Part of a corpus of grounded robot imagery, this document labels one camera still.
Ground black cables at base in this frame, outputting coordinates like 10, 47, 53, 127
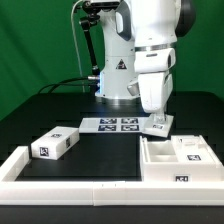
38, 77, 101, 94

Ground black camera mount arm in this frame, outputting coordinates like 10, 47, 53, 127
79, 0, 120, 75

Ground white U-shaped frame fence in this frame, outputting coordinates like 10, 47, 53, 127
0, 146, 224, 206

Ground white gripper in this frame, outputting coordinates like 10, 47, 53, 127
138, 72, 173, 113

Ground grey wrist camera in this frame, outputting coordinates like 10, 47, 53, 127
127, 80, 140, 97

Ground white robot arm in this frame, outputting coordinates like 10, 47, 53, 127
96, 0, 196, 113

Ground white flat marker plate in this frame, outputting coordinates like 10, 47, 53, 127
79, 117, 147, 133

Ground white cabinet body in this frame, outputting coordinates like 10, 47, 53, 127
140, 137, 224, 182

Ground white box with marker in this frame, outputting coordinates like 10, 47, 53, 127
31, 126, 80, 160

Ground white hanging cable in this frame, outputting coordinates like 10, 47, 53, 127
70, 0, 86, 93

